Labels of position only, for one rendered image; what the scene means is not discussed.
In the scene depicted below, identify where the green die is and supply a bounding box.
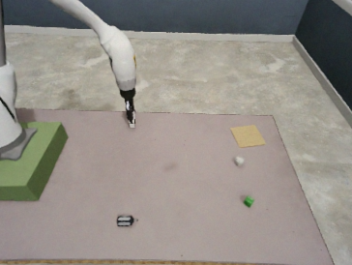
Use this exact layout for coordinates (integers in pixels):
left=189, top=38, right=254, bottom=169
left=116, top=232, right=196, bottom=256
left=243, top=196, right=254, bottom=208

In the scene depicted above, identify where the tan flat mat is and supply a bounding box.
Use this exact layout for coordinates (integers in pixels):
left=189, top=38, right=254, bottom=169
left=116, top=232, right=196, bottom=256
left=230, top=125, right=266, bottom=148

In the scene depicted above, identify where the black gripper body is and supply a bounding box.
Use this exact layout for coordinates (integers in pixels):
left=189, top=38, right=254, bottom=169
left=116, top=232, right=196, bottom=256
left=119, top=88, right=136, bottom=105

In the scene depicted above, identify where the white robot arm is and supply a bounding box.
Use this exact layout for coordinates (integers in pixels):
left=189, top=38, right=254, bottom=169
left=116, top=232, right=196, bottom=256
left=0, top=0, right=136, bottom=161

